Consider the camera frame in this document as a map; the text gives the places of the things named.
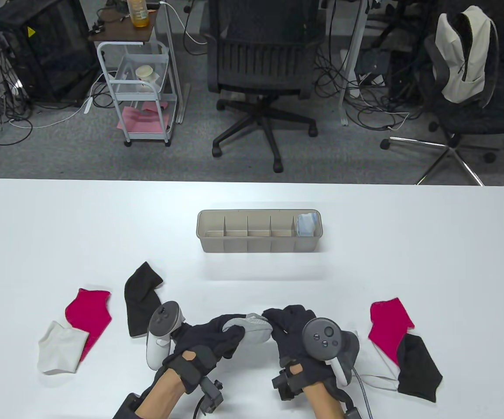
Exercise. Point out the person's left hand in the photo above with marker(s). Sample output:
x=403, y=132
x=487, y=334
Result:
x=208, y=340

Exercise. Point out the person's right hand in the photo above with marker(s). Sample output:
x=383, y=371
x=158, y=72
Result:
x=289, y=336

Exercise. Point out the grey tracking controller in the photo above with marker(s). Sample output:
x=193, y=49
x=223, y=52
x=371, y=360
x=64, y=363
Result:
x=164, y=318
x=321, y=336

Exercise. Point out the black sock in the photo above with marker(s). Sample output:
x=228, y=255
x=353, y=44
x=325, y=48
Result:
x=417, y=371
x=140, y=288

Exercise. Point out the white sock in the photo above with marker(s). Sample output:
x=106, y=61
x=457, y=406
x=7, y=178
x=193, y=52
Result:
x=376, y=364
x=60, y=349

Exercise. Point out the pink sock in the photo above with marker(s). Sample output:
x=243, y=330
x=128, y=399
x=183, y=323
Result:
x=387, y=323
x=88, y=314

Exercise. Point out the light blue sock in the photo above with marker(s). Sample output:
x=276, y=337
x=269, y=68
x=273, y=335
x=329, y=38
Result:
x=305, y=218
x=306, y=229

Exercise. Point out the person's right forearm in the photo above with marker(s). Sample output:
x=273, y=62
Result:
x=324, y=403

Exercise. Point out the person's left forearm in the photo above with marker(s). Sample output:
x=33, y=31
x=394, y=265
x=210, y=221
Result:
x=162, y=395

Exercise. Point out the beige divided organizer box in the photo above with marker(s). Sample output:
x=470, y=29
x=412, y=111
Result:
x=234, y=246

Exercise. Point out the pink cloth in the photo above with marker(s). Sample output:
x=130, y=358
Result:
x=140, y=122

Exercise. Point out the white power strip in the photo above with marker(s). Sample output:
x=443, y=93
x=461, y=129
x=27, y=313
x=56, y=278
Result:
x=88, y=105

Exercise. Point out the black mesh office chair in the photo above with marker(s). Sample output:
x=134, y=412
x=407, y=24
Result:
x=260, y=65

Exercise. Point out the cream cup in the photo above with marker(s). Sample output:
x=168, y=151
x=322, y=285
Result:
x=145, y=72

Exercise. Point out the dark chair with chrome base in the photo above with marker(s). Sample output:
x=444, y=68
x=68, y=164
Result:
x=474, y=118

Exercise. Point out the cream backpack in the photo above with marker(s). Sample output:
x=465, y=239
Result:
x=452, y=83

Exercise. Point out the white rolling cart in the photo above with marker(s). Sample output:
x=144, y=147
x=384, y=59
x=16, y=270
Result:
x=121, y=28

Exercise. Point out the black computer tower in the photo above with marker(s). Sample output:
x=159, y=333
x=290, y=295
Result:
x=46, y=52

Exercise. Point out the bottle of orange liquid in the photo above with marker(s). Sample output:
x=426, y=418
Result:
x=138, y=15

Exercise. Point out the white metal frame post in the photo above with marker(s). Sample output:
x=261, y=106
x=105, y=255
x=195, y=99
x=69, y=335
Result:
x=171, y=56
x=352, y=56

